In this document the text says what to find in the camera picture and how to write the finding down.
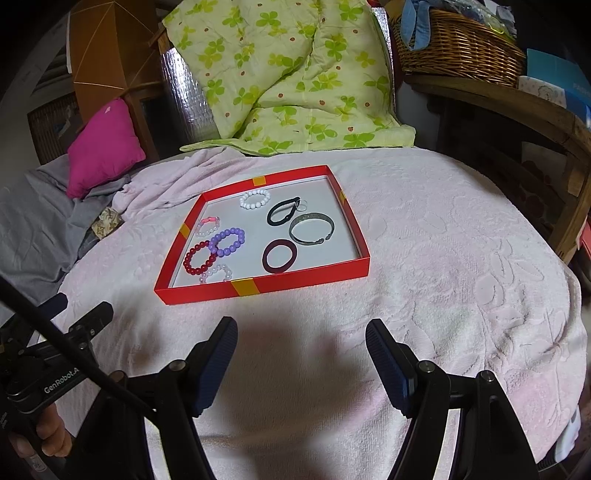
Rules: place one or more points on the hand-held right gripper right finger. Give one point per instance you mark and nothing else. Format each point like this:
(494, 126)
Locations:
(385, 364)

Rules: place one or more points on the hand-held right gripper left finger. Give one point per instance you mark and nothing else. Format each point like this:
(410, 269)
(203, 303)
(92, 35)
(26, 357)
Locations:
(217, 364)

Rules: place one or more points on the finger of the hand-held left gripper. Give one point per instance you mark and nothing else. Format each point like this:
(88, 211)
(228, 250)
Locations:
(94, 316)
(54, 305)

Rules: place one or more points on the maroon hair band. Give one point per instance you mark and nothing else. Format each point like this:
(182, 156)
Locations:
(267, 258)

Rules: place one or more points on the silver bangle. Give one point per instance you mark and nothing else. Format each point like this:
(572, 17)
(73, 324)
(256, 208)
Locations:
(292, 229)

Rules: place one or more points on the red cardboard tray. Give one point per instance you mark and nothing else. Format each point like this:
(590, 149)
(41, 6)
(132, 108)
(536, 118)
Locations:
(318, 203)

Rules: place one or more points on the person's left hand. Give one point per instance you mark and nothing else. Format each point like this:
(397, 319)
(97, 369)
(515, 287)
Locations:
(53, 434)

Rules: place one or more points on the grey cloth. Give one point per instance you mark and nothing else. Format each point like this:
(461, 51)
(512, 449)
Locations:
(37, 230)

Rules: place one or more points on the beige patterned cloth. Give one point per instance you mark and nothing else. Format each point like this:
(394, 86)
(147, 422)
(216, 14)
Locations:
(106, 222)

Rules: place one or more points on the pale pink towel blanket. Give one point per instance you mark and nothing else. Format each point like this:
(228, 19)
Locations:
(438, 254)

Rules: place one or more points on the magenta pillow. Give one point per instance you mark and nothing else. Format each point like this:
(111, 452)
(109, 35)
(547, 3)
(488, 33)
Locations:
(104, 147)

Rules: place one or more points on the dark wicker cabinet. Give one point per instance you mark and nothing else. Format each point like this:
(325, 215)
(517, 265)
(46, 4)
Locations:
(53, 129)

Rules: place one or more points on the brown wooden furniture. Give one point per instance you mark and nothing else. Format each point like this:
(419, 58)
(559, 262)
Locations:
(111, 46)

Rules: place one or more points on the wooden shelf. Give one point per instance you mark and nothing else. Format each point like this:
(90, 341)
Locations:
(508, 104)

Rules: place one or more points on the green floral quilt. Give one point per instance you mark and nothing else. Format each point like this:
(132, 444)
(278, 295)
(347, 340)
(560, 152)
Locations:
(286, 69)

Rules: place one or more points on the white printed box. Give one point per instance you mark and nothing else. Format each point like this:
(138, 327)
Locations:
(540, 92)

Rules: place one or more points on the wicker basket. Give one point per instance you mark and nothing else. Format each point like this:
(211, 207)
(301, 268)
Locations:
(461, 50)

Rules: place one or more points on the blue cloth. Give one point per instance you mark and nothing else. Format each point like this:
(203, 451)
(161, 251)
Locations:
(415, 23)

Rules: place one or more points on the blue box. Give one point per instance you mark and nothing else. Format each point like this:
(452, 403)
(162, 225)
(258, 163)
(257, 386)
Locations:
(568, 74)

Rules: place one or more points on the clear plastic bag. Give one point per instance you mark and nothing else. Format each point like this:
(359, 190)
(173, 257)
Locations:
(475, 11)

